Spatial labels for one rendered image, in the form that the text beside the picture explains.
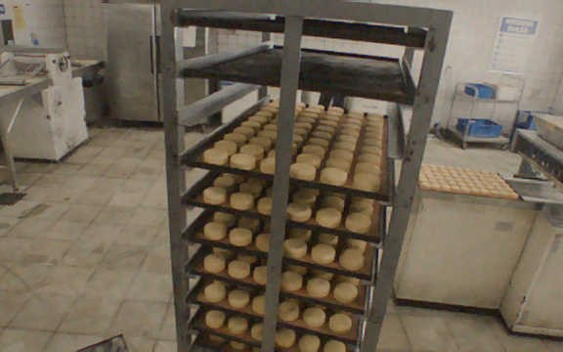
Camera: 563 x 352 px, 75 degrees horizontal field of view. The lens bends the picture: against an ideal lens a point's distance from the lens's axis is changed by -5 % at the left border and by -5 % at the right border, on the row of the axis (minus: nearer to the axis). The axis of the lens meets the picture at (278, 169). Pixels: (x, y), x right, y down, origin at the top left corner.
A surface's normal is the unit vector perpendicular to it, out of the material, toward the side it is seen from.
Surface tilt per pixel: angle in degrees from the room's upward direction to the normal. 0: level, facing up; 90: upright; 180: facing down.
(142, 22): 90
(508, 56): 90
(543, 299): 90
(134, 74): 90
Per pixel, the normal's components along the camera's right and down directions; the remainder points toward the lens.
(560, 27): 0.00, 0.39
